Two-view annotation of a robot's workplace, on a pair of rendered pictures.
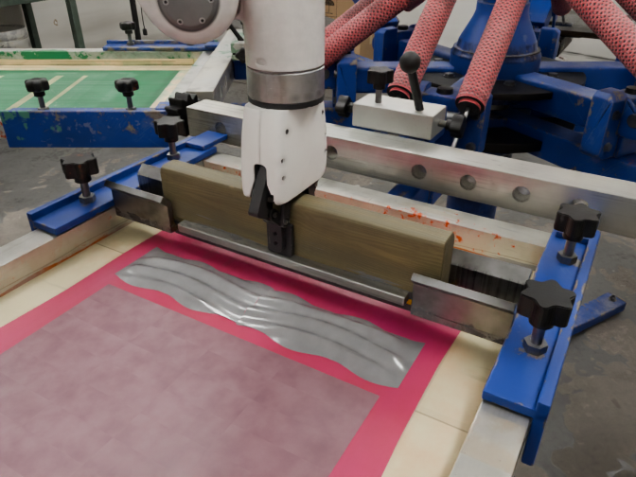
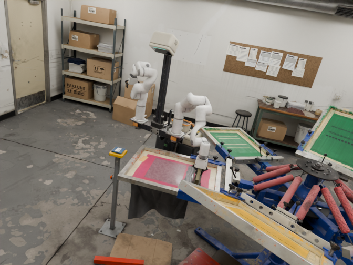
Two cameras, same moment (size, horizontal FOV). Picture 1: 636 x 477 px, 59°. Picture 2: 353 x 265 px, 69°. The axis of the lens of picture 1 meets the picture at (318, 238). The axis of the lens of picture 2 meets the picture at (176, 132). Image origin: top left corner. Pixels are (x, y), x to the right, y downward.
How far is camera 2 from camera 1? 182 cm
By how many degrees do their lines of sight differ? 60
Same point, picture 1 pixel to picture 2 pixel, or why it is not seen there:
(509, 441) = (174, 190)
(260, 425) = (172, 179)
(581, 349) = not seen: outside the picture
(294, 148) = (198, 162)
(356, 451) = (172, 184)
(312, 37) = (202, 152)
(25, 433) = (165, 166)
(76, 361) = (174, 166)
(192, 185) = not seen: hidden behind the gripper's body
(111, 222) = not seen: hidden behind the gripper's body
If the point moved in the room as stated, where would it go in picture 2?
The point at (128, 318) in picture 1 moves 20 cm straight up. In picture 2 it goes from (182, 168) to (186, 148)
